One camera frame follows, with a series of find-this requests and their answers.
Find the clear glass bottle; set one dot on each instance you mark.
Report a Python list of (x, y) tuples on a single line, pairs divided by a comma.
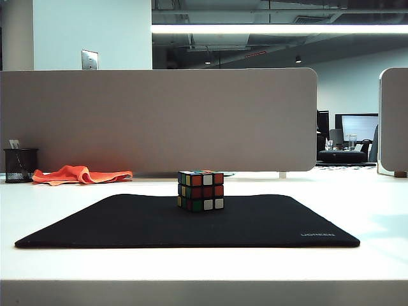
[(352, 142)]

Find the white partition foot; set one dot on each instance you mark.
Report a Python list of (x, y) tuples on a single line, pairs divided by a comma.
[(283, 175)]

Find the dark computer monitor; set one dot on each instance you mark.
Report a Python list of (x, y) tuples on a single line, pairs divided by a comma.
[(323, 121)]

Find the wide beige desk partition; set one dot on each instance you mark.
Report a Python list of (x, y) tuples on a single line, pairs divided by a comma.
[(159, 118)]

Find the narrow beige desk partition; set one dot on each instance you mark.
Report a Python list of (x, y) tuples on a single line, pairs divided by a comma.
[(395, 121)]

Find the dark partition foot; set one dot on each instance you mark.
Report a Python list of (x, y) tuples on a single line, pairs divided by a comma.
[(400, 173)]

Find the long ceiling light strip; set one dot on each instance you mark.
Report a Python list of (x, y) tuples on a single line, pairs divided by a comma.
[(280, 29)]

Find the silver wall switch plate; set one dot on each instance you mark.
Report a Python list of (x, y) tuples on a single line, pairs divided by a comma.
[(90, 59)]

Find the black mouse pad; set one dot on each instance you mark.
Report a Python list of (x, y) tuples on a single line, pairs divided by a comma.
[(188, 226)]

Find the black mesh pen holder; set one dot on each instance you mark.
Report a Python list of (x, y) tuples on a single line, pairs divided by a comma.
[(20, 165)]

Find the multicolour puzzle cube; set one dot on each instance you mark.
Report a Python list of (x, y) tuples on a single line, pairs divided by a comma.
[(201, 191)]

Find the orange cloth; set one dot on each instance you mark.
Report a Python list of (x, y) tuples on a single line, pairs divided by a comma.
[(83, 175)]

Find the lit computer monitor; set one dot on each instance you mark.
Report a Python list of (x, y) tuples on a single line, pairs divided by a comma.
[(358, 126)]

